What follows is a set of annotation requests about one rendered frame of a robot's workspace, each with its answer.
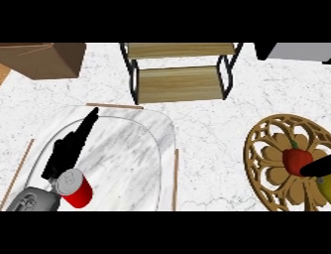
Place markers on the white marble tray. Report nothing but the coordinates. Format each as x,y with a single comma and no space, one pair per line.
124,158

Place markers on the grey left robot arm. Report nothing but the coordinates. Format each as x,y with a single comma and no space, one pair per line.
31,200

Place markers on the round golden openwork placemat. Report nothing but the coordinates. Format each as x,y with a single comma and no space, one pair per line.
270,165

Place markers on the red bell pepper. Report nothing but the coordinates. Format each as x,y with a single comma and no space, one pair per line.
294,160

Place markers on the red can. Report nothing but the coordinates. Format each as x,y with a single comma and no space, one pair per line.
78,195

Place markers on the brown box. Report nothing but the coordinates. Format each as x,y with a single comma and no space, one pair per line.
36,61

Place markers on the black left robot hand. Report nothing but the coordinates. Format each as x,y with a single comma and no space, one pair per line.
65,152

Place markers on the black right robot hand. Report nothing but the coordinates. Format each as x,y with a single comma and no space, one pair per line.
326,164

